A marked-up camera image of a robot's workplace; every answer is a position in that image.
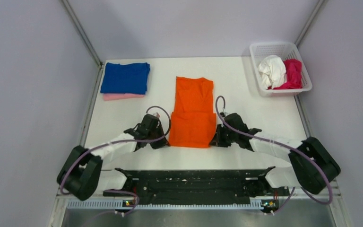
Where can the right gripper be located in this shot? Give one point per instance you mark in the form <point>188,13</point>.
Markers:
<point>217,140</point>

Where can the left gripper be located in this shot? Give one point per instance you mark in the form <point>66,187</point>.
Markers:
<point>160,144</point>

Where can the orange t shirt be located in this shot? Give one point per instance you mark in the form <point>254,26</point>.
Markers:
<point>193,118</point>

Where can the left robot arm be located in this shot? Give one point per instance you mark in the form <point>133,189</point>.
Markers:
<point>87,171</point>

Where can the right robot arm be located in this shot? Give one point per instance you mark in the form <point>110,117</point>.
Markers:
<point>311,167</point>

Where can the folded pink t shirt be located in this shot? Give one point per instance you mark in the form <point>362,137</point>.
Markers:
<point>115,96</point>

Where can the folded blue t shirt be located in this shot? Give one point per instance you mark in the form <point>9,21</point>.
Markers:
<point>122,79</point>

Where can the white t shirt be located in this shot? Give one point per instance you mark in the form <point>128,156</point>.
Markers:
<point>272,72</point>

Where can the magenta t shirt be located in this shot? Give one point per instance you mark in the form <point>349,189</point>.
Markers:
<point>293,75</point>

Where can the white plastic basket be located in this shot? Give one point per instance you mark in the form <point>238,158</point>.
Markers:
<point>285,51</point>

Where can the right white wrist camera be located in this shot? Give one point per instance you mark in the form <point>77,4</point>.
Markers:
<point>223,115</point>

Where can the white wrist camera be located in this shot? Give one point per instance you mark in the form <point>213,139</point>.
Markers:
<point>223,115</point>
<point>157,115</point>

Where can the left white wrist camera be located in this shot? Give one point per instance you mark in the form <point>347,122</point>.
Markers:
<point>157,115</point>

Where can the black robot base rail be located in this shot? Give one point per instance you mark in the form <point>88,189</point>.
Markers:
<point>199,187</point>

